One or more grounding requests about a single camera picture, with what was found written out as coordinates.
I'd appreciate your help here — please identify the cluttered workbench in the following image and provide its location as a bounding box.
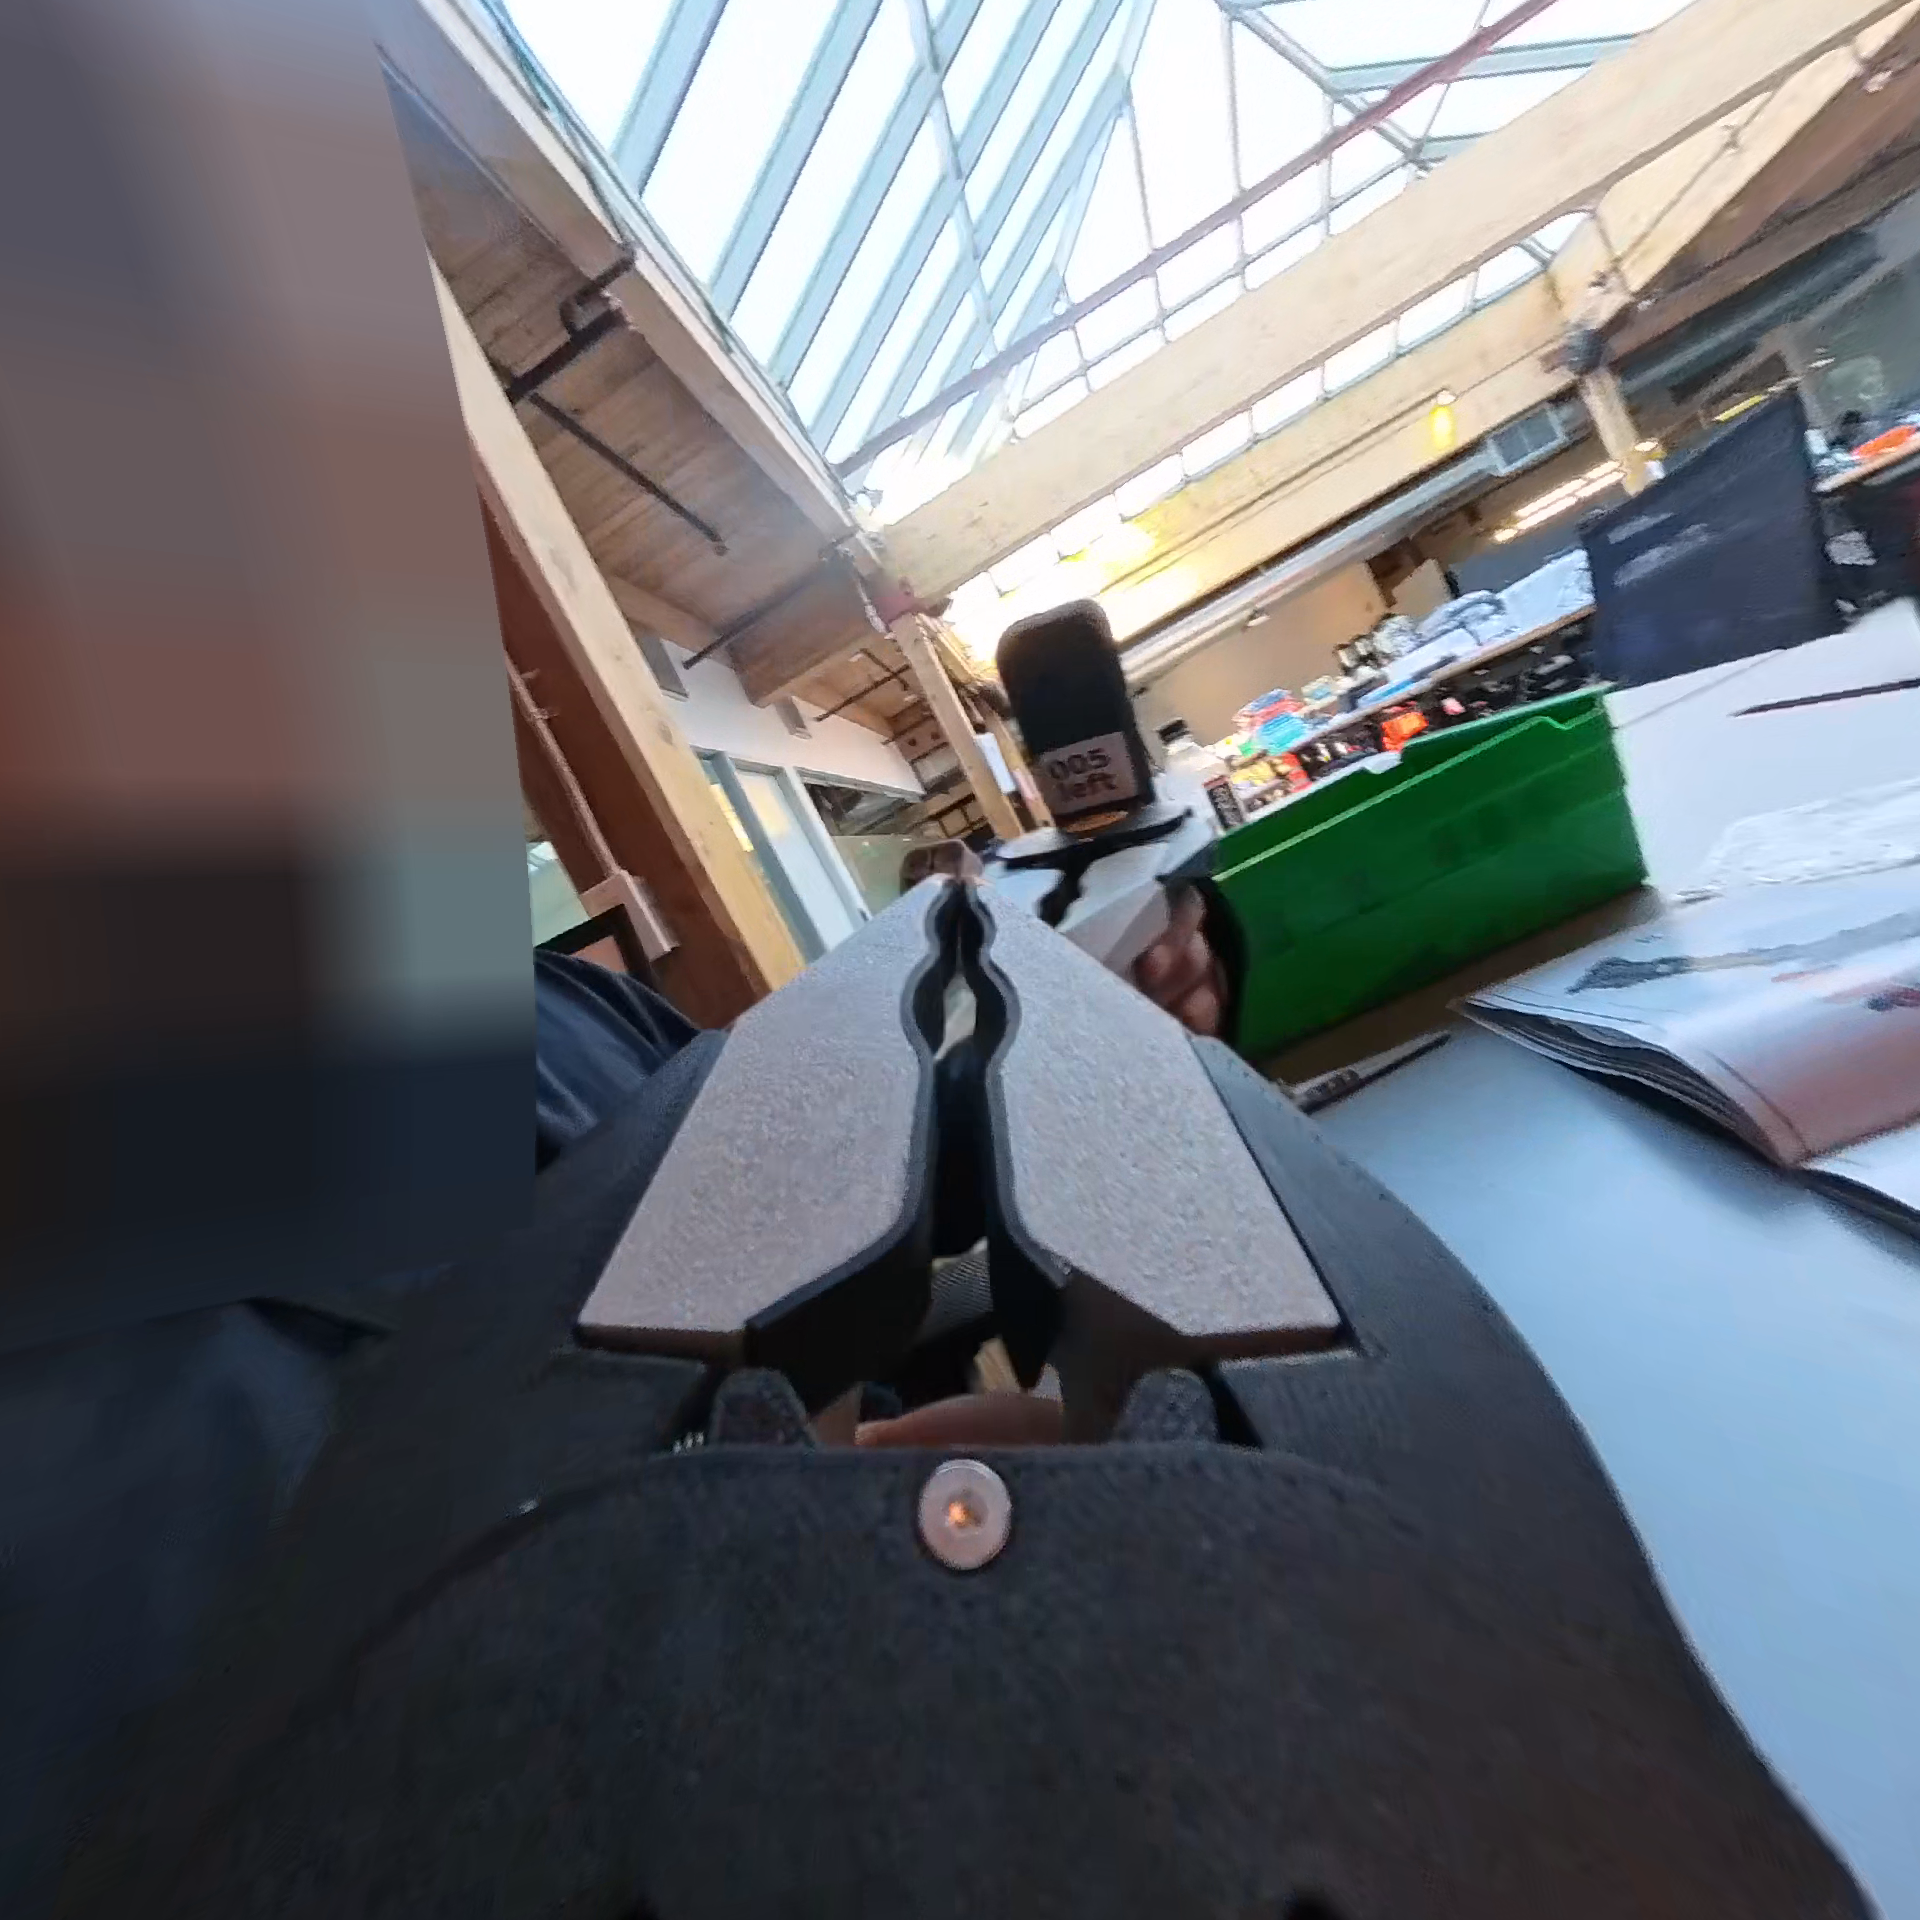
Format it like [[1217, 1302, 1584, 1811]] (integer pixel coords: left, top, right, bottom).
[[1200, 546, 1600, 789]]

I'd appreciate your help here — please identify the clear plastic bag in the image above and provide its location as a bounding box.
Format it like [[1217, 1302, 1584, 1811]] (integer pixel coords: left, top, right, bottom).
[[1703, 781, 1920, 895]]

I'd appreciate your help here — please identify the green plastic bin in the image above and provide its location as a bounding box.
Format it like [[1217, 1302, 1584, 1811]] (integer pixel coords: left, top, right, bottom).
[[1206, 685, 1649, 1059]]

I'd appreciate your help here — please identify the black monitor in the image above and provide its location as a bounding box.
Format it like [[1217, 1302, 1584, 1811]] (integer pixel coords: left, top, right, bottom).
[[1581, 395, 1844, 689]]

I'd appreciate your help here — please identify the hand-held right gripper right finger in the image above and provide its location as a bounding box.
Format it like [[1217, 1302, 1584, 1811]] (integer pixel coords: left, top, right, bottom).
[[973, 884, 1343, 1435]]

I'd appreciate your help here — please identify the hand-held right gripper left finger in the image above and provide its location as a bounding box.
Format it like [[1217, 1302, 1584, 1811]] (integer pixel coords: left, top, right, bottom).
[[577, 878, 970, 1411]]

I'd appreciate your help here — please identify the person's left hand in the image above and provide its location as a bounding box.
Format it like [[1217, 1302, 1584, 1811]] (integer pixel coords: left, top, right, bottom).
[[1131, 891, 1233, 1039]]

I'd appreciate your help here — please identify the person's dark blue torso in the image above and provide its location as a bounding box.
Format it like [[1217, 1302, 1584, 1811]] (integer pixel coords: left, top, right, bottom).
[[0, 948, 706, 1802]]

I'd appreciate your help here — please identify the open lego instruction booklet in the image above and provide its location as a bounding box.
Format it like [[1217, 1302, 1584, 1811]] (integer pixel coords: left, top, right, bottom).
[[1464, 869, 1920, 1216]]

